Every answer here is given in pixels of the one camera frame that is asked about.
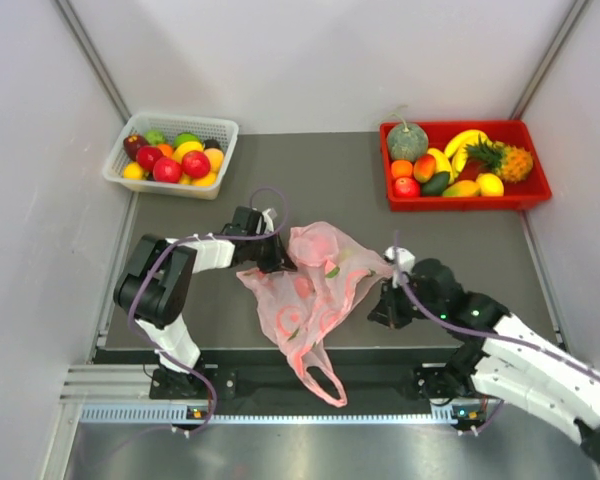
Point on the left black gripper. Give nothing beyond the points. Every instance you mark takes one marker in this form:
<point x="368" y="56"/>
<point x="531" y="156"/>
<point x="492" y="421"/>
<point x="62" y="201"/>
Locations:
<point x="278" y="259"/>

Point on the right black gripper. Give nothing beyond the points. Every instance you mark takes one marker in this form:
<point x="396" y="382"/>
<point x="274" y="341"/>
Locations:
<point x="387" y="310"/>

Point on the pink printed plastic bag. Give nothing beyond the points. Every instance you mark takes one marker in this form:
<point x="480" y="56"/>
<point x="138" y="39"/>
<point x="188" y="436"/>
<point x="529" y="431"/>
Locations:
<point x="297" y="310"/>

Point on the dark green avocado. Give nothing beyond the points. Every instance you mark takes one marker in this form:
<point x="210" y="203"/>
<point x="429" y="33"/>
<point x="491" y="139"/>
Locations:
<point x="436" y="185"/>

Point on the orange fruit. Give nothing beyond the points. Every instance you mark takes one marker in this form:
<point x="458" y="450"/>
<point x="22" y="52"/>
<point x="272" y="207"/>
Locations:
<point x="401" y="168"/>

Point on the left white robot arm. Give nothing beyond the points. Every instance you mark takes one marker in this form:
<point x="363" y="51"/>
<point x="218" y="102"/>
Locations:
<point x="153" y="286"/>

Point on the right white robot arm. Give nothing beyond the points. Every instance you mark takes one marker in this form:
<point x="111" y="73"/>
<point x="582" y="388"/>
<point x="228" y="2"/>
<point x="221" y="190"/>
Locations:
<point x="499" y="356"/>

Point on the yellow fruit in basket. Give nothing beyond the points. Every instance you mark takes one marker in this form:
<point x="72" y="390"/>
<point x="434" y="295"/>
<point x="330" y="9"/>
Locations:
<point x="185" y="148"/>

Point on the dark red fruit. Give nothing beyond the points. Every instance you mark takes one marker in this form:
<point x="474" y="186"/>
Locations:
<point x="132" y="143"/>

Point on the red green yellow mango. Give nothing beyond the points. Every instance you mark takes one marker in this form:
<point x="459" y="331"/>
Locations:
<point x="462" y="189"/>

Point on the red apple in tray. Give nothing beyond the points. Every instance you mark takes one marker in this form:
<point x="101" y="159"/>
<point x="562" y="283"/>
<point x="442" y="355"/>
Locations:
<point x="406" y="187"/>

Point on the orange peach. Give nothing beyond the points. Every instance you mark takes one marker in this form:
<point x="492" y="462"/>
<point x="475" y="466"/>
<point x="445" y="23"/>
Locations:
<point x="216" y="158"/>

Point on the red apple right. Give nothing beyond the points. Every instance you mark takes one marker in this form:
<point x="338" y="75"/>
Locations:
<point x="196" y="164"/>

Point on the dark mangosteen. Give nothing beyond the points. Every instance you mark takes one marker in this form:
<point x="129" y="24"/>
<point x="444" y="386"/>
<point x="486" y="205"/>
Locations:
<point x="212" y="144"/>

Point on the red apple middle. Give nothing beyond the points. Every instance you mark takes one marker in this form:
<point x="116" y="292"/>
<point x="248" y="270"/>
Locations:
<point x="167" y="170"/>

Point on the white perforated plastic basket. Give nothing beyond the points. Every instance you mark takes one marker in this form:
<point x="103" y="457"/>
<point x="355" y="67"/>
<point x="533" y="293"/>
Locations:
<point x="208" y="187"/>

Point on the red plastic tray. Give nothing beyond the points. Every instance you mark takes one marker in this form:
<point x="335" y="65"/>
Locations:
<point x="517" y="196"/>

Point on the yellow banana bunch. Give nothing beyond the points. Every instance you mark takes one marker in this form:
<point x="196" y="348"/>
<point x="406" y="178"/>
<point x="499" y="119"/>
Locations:
<point x="456" y="148"/>

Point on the orange pineapple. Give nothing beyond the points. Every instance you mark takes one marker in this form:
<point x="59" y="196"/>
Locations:
<point x="510" y="163"/>

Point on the green apple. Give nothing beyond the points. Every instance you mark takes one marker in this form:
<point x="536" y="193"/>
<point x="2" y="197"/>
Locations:
<point x="184" y="137"/>

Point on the small orange tangerine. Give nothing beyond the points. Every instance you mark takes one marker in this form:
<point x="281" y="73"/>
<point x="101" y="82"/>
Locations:
<point x="166" y="149"/>

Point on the green melon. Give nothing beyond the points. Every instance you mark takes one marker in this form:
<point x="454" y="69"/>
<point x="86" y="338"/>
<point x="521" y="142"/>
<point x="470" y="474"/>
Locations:
<point x="406" y="140"/>

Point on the red apple left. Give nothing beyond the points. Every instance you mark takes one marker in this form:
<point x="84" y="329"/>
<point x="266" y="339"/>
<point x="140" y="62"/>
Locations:
<point x="147" y="156"/>

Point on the yellow lemon in basket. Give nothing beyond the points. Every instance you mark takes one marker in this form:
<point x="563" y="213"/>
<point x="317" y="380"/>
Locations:
<point x="133" y="171"/>

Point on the green lime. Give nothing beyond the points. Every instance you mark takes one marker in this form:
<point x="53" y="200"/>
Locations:
<point x="155" y="137"/>

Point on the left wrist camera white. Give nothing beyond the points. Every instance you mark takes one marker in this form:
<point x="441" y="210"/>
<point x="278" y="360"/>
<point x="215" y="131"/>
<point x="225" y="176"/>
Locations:
<point x="269" y="216"/>

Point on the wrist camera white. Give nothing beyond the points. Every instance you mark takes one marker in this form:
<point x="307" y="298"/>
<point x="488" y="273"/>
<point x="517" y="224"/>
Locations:
<point x="269" y="216"/>
<point x="402" y="262"/>

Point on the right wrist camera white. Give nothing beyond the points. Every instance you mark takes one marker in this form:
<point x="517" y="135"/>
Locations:
<point x="402" y="262"/>

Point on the grey slotted cable duct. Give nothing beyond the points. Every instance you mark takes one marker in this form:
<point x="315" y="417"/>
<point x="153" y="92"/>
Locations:
<point x="182" y="414"/>

